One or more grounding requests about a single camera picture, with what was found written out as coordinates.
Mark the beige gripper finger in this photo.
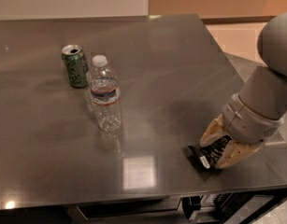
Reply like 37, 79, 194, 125
200, 114, 227, 147
214, 141, 261, 169

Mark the black rxbar chocolate wrapper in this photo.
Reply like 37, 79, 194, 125
189, 135, 232, 170

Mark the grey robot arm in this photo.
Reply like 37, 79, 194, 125
197, 13, 287, 169

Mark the green soda can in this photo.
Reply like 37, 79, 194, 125
62, 45, 89, 88

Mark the clear plastic water bottle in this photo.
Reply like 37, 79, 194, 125
88, 55, 122, 132

